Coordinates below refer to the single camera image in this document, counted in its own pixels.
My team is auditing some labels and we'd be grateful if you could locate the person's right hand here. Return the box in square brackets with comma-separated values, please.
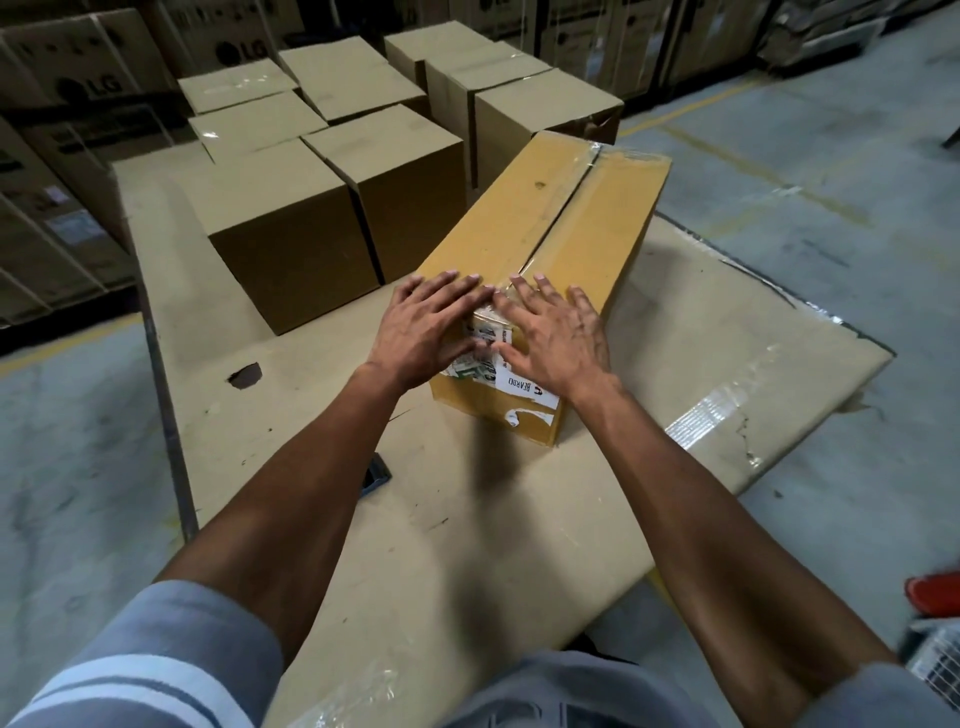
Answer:
[491, 273, 624, 405]

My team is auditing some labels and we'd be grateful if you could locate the person's left hand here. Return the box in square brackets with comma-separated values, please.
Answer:
[363, 270, 498, 396]

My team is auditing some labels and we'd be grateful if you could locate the long taped labelled cardboard box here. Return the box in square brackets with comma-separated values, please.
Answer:
[414, 130, 673, 449]

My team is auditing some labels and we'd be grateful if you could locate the person's left forearm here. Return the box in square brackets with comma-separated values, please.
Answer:
[153, 363, 412, 669]

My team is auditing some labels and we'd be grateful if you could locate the person's right forearm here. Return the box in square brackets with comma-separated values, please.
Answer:
[570, 377, 901, 728]

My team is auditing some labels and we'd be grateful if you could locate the group of plain brown cartons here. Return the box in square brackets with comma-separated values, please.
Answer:
[177, 20, 626, 336]

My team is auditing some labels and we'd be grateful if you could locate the small black object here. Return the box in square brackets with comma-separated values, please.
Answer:
[361, 453, 393, 498]

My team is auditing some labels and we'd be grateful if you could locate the flattened cardboard sheet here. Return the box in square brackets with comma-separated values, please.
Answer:
[111, 141, 896, 728]

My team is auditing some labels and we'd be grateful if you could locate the pile of flattened packaging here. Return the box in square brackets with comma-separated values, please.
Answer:
[756, 0, 960, 73]

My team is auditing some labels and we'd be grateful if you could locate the stack of large printed cartons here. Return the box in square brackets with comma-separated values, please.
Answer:
[0, 0, 781, 331]

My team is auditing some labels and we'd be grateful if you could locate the grey striped shirt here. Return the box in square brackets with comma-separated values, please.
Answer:
[0, 580, 960, 728]

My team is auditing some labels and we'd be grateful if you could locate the red object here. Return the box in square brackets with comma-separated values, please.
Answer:
[904, 572, 960, 621]

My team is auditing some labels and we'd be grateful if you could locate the white mesh basket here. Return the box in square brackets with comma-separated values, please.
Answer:
[902, 621, 960, 710]

